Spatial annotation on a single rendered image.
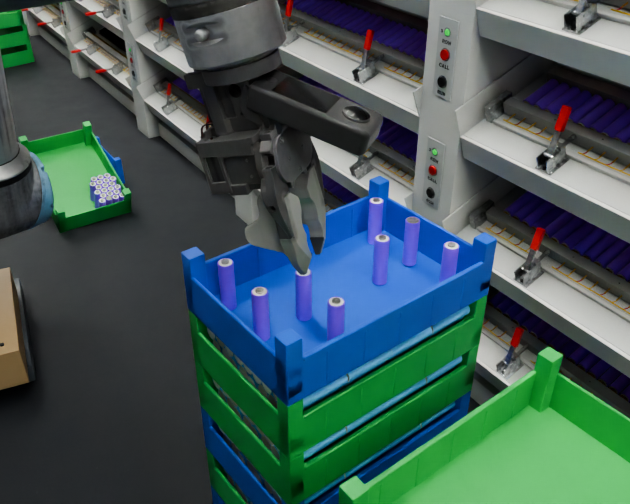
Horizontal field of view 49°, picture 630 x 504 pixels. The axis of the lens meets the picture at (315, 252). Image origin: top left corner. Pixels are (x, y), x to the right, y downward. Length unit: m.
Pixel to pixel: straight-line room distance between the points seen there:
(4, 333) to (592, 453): 1.04
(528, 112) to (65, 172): 1.39
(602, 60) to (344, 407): 0.53
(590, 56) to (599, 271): 0.33
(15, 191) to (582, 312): 1.02
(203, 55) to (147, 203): 1.47
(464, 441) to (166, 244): 1.23
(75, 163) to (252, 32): 1.58
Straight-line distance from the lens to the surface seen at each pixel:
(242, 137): 0.63
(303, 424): 0.74
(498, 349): 1.30
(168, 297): 1.67
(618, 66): 0.95
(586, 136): 1.06
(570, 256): 1.15
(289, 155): 0.64
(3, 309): 1.51
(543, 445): 0.81
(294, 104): 0.61
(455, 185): 1.18
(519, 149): 1.09
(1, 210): 1.45
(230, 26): 0.59
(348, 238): 0.94
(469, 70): 1.10
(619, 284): 1.11
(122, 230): 1.94
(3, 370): 1.41
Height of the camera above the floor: 0.99
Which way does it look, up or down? 34 degrees down
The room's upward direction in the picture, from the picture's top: straight up
